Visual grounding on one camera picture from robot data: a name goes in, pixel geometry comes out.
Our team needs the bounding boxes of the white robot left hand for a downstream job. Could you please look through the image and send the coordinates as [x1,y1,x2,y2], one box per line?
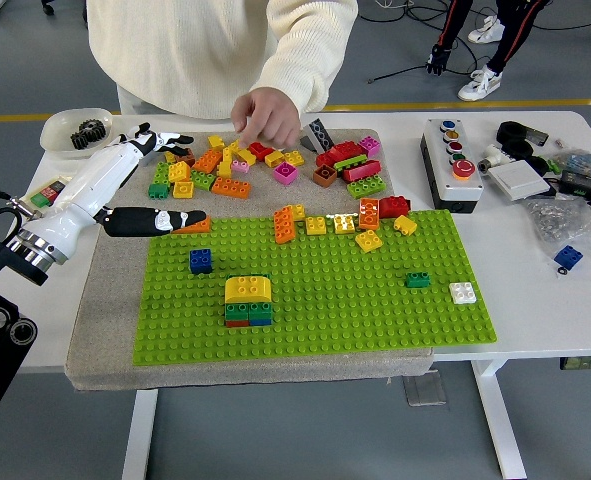
[19,122,209,262]

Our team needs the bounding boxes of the white switch plate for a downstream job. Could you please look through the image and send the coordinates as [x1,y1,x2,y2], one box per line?
[487,160,552,202]

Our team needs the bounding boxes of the red long brick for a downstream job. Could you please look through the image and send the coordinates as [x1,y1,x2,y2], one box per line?
[340,159,382,184]

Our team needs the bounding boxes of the clear bag of screws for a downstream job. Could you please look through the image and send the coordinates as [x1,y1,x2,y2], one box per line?
[522,197,591,251]

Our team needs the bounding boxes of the black power adapter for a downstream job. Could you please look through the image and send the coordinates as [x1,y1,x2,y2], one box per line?
[557,169,591,206]

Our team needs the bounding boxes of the blue square brick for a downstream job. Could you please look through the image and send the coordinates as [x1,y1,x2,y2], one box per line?
[188,248,214,275]
[553,244,585,269]

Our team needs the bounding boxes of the black floor cable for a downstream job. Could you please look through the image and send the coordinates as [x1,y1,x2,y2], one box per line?
[359,0,591,84]

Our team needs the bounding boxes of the large red brick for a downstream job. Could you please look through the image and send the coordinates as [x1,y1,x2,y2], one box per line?
[315,141,364,169]

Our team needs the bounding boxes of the yellow narrow brick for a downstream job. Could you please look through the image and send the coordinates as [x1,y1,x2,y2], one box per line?
[217,147,235,179]

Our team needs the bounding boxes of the grey button control box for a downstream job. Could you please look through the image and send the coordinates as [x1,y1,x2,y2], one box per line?
[419,118,485,214]

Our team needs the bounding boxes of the person's hand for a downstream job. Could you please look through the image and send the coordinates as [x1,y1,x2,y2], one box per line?
[426,44,451,76]

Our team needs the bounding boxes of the green studded baseplate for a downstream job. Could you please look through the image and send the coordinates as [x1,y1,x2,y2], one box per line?
[131,209,499,366]

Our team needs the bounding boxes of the white pipe fitting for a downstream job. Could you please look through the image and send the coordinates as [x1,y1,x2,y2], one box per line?
[477,144,516,174]

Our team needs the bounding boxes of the grey black block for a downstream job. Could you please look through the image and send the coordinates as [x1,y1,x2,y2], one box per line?
[524,124,550,147]

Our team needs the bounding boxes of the white table leg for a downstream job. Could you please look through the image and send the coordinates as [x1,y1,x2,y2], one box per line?
[122,388,159,480]
[472,359,529,480]

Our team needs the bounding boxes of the orange long brick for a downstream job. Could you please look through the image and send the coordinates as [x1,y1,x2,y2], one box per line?
[209,176,252,200]
[357,197,381,231]
[172,217,212,235]
[272,204,296,245]

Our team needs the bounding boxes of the beige switch box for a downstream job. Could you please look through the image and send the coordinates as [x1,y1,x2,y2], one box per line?
[27,178,74,209]

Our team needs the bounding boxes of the lime long brick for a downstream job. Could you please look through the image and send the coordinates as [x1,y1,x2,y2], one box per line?
[346,175,390,200]
[152,161,174,187]

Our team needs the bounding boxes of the person's left hand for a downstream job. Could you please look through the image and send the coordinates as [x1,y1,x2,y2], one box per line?
[230,87,304,151]

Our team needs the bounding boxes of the white bowl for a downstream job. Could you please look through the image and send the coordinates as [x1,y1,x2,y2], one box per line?
[39,108,115,160]

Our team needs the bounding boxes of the magenta square brick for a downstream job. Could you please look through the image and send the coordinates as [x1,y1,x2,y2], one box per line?
[273,162,300,186]

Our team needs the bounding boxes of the grey patterned sloped brick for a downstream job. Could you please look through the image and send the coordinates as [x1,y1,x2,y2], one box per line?
[299,118,336,154]

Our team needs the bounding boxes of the grey-brown mat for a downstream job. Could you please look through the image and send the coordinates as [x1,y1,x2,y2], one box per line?
[64,128,436,392]

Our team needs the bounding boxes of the brown square brick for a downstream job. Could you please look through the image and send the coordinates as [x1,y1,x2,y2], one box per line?
[312,163,338,189]

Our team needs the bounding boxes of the lime flat brick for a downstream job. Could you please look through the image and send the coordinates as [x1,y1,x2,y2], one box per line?
[332,154,369,171]

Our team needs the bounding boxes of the clear bag of parts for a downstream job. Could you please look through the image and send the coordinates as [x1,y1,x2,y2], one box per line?
[549,147,591,181]

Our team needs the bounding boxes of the white square brick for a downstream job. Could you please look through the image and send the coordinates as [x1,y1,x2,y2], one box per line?
[447,281,477,305]

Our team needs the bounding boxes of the yellow curved brick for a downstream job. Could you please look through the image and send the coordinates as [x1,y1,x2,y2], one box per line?
[224,274,274,305]

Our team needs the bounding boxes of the person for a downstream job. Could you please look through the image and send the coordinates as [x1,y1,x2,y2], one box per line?
[426,0,551,102]
[85,0,360,121]

